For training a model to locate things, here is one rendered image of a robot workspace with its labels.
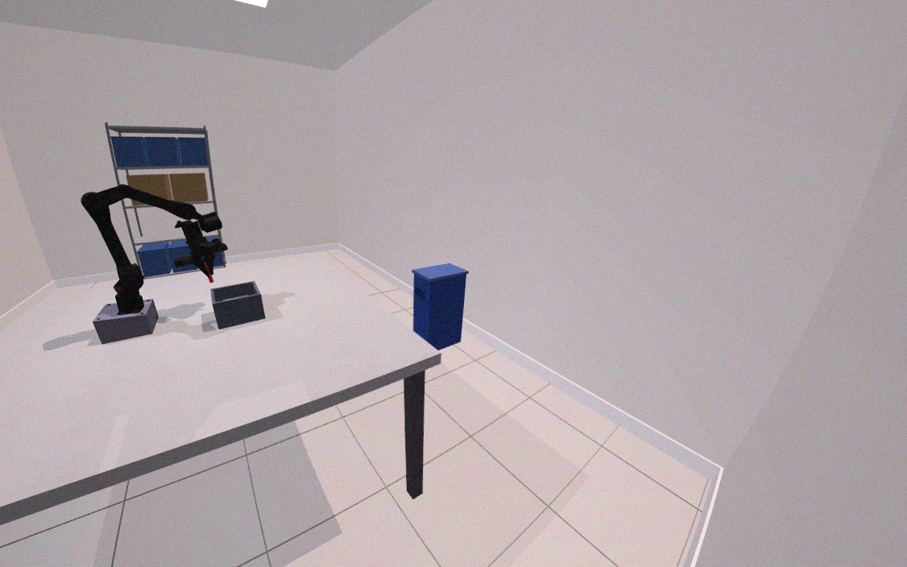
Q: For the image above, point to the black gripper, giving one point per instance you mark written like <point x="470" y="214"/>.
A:
<point x="196" y="259"/>

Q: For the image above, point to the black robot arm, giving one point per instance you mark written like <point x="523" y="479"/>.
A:
<point x="130" y="281"/>

